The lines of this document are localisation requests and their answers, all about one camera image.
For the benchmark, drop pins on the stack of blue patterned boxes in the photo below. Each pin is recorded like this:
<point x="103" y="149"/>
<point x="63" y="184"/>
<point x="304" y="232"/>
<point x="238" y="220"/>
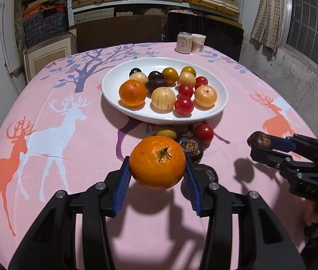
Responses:
<point x="43" y="25"/>

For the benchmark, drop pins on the white metal shelf rack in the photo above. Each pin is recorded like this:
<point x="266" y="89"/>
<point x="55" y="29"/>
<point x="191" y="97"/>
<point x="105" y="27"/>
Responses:
<point x="70" y="5"/>

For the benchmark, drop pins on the white oval plate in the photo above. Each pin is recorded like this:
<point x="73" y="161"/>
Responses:
<point x="114" y="84"/>

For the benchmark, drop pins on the hanging bamboo strips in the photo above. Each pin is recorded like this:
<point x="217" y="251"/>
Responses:
<point x="268" y="14"/>

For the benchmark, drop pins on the red cherry tomato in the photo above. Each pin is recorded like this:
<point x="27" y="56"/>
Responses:
<point x="201" y="82"/>
<point x="203" y="133"/>
<point x="184" y="106"/>
<point x="185" y="90"/>

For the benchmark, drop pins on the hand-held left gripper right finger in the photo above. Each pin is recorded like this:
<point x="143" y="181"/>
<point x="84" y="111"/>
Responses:
<point x="193" y="192"/>

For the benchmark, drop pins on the paper cup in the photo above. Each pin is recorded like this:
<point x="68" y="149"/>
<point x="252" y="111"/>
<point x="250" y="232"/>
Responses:
<point x="198" y="43"/>

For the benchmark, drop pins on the pale yellow fruit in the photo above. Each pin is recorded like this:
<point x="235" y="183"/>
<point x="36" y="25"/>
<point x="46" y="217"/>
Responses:
<point x="137" y="78"/>
<point x="186" y="80"/>
<point x="163" y="99"/>

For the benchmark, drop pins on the brown wooden board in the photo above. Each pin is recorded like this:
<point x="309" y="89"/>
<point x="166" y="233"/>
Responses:
<point x="119" y="32"/>

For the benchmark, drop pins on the pink deer print tablecloth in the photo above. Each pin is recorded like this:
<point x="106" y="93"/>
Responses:
<point x="97" y="146"/>

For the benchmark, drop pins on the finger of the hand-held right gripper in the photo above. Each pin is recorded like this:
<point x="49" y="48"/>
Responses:
<point x="281" y="143"/>
<point x="265" y="156"/>

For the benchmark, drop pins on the person's right hand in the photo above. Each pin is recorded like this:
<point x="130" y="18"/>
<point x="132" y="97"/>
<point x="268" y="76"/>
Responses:
<point x="310" y="213"/>

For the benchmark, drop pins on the black glossy panel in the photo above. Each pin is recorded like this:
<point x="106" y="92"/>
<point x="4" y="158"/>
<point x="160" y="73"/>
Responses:
<point x="203" y="25"/>

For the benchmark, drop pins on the small yellow green fruit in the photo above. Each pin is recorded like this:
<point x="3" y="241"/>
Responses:
<point x="166" y="133"/>

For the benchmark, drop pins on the dark purple fruit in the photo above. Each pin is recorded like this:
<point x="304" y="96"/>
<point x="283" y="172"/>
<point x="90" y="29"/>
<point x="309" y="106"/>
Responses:
<point x="190" y="146"/>
<point x="135" y="71"/>
<point x="258" y="140"/>
<point x="155" y="75"/>
<point x="208" y="173"/>
<point x="156" y="85"/>

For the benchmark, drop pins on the yellow orange tomato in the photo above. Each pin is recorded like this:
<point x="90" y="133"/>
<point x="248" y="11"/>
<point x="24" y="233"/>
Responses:
<point x="170" y="74"/>
<point x="188" y="71"/>

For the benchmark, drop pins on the pale orange fruit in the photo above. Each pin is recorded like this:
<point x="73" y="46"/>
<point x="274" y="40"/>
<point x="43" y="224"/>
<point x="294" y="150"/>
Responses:
<point x="205" y="96"/>

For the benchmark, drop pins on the wooden picture frame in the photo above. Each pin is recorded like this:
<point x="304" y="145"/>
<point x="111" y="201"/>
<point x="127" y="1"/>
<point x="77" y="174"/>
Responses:
<point x="49" y="54"/>

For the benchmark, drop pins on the white leaning panel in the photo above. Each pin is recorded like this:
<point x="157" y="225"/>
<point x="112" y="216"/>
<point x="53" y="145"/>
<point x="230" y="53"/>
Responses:
<point x="10" y="50"/>

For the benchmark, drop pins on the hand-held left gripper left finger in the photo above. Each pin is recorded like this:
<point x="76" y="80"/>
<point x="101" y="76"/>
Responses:
<point x="121" y="187"/>

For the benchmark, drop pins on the mandarin orange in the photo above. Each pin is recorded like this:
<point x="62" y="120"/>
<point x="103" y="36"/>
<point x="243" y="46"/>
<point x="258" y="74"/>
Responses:
<point x="157" y="165"/>
<point x="132" y="92"/>

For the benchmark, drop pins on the beige drink can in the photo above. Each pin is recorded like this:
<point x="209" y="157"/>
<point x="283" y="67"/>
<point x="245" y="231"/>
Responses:
<point x="183" y="42"/>

